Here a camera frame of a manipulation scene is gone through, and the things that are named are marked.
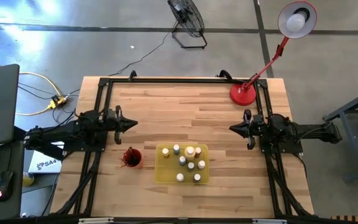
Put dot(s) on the red desk lamp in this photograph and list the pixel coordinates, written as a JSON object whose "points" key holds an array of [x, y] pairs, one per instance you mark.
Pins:
{"points": [[242, 95]]}

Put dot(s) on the black floor fan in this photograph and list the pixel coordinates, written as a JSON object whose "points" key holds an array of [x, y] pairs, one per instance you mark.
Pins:
{"points": [[186, 15]]}

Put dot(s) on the black frame clamp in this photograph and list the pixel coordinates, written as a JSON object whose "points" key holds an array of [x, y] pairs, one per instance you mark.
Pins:
{"points": [[132, 75], [227, 75]]}

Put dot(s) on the yellow power plug block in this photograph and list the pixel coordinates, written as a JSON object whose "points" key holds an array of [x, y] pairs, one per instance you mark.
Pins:
{"points": [[56, 101]]}

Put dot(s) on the black computer mouse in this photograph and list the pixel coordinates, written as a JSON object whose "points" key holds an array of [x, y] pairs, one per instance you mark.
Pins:
{"points": [[4, 186]]}

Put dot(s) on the yellow translucent plastic bin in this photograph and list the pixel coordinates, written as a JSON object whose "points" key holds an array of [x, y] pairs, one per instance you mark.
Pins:
{"points": [[169, 169]]}

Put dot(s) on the orange paint bottle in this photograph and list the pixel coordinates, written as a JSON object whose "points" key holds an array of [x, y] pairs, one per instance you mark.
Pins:
{"points": [[165, 152]]}

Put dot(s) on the red plastic cup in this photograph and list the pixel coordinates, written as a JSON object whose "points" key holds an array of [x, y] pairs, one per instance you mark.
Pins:
{"points": [[134, 158]]}

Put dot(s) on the dark green paint bottle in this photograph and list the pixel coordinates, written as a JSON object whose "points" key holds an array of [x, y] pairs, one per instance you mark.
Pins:
{"points": [[191, 165]]}

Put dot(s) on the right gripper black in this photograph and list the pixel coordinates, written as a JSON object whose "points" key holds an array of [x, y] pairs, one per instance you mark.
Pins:
{"points": [[251, 141]]}

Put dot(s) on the black and white paint bottle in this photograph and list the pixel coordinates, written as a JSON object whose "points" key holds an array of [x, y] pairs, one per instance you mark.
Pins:
{"points": [[201, 164]]}

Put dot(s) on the teal paint bottle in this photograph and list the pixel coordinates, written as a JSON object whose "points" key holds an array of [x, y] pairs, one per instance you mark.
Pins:
{"points": [[176, 148]]}

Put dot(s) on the brown striped paint bottle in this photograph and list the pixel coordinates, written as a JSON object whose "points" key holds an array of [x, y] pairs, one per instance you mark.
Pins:
{"points": [[180, 177]]}

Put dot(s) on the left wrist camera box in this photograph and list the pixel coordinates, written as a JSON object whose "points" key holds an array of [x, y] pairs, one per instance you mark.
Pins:
{"points": [[110, 116]]}

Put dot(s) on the silver metal bracket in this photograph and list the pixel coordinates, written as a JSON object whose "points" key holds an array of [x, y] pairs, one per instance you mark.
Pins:
{"points": [[269, 221], [95, 221]]}

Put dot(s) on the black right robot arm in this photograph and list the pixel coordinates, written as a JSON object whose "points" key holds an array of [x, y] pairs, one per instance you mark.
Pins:
{"points": [[306, 129]]}

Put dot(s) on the small yellow container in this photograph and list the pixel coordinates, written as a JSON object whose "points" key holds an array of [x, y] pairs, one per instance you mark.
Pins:
{"points": [[28, 180]]}

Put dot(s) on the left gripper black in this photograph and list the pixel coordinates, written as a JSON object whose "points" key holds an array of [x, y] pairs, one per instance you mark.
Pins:
{"points": [[118, 137]]}

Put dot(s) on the blue-grey paint bottle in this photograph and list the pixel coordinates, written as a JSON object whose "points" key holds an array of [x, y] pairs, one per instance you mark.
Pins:
{"points": [[182, 160]]}

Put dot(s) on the white printed box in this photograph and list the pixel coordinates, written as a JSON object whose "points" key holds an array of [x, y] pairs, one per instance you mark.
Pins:
{"points": [[43, 165]]}

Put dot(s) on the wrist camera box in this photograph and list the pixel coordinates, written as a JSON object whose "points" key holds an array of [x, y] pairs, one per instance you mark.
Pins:
{"points": [[110, 116], [258, 119]]}

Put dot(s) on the black desk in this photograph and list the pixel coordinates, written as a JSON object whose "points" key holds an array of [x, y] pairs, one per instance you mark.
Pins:
{"points": [[14, 205]]}

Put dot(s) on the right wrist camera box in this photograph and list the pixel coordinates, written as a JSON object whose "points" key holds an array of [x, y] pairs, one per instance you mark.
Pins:
{"points": [[258, 119]]}

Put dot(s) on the blue-grey metal table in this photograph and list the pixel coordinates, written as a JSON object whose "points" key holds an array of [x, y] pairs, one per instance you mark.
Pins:
{"points": [[353, 141]]}

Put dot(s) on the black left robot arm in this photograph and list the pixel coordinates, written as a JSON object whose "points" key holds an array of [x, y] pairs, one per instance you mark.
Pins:
{"points": [[70, 130]]}

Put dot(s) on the large yellow paint bottle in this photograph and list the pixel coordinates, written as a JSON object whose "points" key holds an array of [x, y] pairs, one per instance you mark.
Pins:
{"points": [[190, 152]]}

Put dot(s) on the black and tan striped object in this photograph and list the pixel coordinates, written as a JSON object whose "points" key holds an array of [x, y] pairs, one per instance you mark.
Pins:
{"points": [[353, 219]]}

